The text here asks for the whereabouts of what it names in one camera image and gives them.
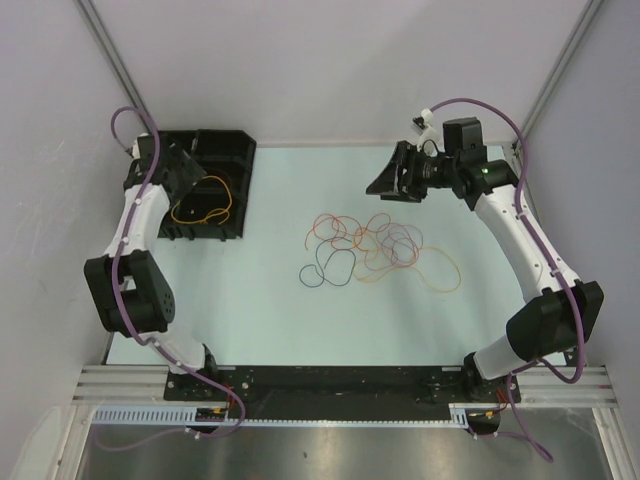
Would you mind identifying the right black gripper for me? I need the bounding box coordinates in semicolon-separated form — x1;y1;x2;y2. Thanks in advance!
366;140;459;203

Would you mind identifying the yellow thin cable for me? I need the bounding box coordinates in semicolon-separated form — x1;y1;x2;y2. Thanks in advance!
170;174;235;226

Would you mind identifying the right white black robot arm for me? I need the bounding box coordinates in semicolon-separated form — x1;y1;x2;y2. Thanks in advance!
366;111;604;401

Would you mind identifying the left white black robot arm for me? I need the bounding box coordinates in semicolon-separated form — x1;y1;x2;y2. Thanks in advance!
84;132;221;400

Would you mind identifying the black compartment tray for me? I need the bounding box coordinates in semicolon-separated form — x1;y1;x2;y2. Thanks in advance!
159;129;257;241

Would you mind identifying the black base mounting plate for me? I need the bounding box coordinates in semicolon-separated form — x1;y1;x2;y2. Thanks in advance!
163;364;521;424

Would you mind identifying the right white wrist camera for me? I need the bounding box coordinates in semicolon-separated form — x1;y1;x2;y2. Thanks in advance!
412;108;441;150

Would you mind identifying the orange thin cable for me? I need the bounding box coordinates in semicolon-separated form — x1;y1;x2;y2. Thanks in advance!
352;209;462;294

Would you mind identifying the aluminium frame rail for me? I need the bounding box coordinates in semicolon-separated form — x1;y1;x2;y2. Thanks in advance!
73;365;618;408

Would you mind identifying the white slotted cable duct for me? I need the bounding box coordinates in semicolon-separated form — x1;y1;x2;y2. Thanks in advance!
93;406;468;428

